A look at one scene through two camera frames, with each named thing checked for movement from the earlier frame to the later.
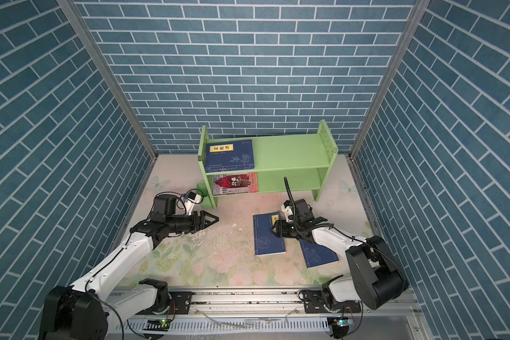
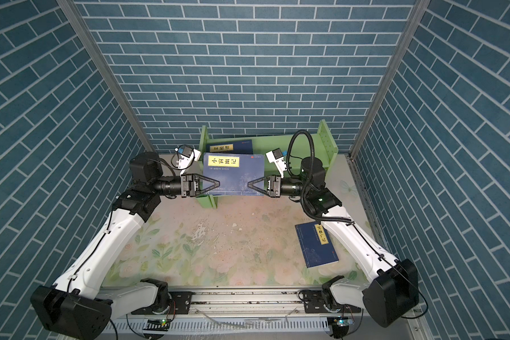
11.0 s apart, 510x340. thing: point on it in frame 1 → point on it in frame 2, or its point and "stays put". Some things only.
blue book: x=315 y=255 stays put
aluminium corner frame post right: x=418 y=13 stays put
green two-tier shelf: x=290 y=163 stays put
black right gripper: x=280 y=229 → x=273 y=191
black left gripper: x=202 y=225 → x=187 y=185
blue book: x=265 y=242 → x=233 y=171
